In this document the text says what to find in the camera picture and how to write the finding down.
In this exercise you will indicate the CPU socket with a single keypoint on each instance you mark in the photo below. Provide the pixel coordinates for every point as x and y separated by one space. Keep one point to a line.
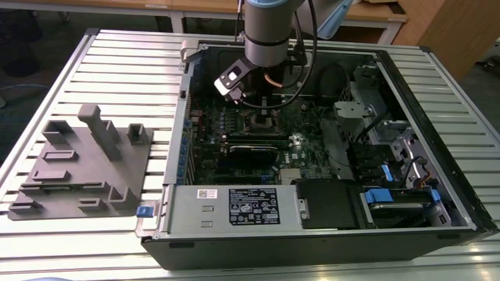
263 133

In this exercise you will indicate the black PC case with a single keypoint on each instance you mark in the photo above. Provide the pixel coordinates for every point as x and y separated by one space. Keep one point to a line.
274 251

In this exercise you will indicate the black plastic shroud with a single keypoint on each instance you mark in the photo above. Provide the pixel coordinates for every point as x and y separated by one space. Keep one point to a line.
328 205

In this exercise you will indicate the green motherboard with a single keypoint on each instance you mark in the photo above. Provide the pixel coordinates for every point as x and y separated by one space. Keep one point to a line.
308 164

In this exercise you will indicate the silver metal bracket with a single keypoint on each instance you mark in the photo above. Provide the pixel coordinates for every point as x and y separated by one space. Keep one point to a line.
350 112

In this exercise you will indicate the blue case latch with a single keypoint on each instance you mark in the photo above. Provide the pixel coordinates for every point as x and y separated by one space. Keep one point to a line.
146 212

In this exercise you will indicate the copper curved tube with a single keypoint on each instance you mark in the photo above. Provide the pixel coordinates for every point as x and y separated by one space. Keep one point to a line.
270 82

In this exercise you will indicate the silver chipset heatsink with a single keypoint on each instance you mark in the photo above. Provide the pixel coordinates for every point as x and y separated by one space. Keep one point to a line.
291 173

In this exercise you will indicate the black graphics card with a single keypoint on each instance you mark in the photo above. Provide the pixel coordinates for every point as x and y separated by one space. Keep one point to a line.
252 156

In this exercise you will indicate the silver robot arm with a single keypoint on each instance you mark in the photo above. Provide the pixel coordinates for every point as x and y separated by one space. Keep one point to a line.
267 35

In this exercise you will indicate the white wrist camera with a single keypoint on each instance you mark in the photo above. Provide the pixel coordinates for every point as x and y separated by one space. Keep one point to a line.
231 77

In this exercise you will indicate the blue disk carrier tab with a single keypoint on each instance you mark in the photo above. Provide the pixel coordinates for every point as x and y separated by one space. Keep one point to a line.
387 172

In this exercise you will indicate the silver power supply unit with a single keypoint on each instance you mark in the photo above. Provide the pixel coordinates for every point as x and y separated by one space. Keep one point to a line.
187 216

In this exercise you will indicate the hard disk in blue carrier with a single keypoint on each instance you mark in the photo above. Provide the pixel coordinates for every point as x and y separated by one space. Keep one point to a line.
378 195

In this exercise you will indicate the grey case corner bracket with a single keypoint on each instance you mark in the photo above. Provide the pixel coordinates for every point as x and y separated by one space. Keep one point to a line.
190 48

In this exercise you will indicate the black disk bay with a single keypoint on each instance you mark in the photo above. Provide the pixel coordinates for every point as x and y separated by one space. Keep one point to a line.
363 158

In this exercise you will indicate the grey parts rack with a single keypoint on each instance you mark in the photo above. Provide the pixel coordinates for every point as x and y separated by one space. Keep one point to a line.
98 175

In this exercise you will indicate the wooden desk white frame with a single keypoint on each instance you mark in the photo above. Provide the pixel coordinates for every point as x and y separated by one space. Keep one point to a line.
375 13

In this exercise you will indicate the black office chair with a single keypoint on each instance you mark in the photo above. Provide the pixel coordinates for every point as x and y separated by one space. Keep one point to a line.
19 44

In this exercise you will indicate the white cart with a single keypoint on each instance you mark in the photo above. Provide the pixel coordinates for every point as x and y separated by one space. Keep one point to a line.
492 54

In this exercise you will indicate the wooden cabinet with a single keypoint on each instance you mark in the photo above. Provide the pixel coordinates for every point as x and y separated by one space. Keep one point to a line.
460 29

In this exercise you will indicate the perforated silver drive cage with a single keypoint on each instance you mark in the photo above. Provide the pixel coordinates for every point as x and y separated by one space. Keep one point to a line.
358 93

